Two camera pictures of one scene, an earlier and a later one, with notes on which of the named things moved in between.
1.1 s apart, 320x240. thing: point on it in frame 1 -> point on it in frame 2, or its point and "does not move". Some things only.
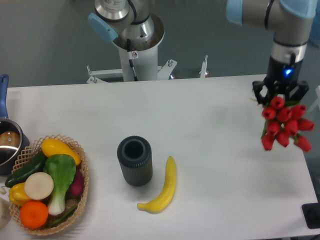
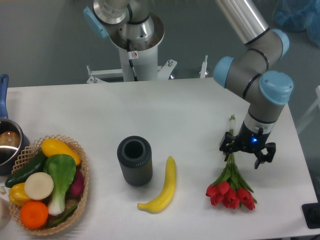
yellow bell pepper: x=17 y=194 does not move
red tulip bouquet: x=284 y=121 -> x=232 y=189
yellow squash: x=52 y=146 does not move
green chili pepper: x=63 y=214 does not move
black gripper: x=281 y=76 -> x=250 y=139
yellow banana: x=158 y=204 does not move
